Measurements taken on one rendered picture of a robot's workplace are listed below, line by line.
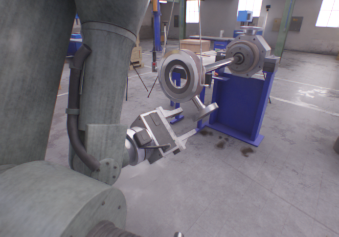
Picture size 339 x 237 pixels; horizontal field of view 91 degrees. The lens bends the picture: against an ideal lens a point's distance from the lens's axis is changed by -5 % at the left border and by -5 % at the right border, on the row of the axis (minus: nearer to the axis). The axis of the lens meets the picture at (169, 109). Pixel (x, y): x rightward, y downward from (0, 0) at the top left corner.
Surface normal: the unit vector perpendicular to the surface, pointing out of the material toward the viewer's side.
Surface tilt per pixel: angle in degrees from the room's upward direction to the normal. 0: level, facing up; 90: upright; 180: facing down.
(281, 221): 0
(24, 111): 90
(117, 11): 127
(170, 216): 0
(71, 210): 7
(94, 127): 79
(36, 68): 90
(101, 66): 70
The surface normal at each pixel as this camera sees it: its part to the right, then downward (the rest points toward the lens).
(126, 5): 0.29, 0.89
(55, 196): 0.10, -0.92
